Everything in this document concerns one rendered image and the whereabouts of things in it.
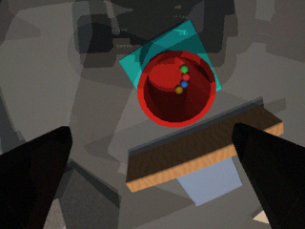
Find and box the red cup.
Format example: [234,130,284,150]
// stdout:
[137,51,216,127]

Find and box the dark brown flat bar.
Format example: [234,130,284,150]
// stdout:
[126,106,283,192]

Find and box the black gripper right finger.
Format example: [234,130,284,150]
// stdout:
[232,123,305,229]

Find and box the blue marble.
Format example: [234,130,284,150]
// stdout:
[180,80,188,88]

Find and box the yellow marble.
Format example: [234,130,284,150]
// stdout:
[175,85,183,94]

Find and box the tan flat rectangular block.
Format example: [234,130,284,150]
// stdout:
[252,207,270,224]

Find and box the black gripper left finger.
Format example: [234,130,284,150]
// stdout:
[0,126,72,229]

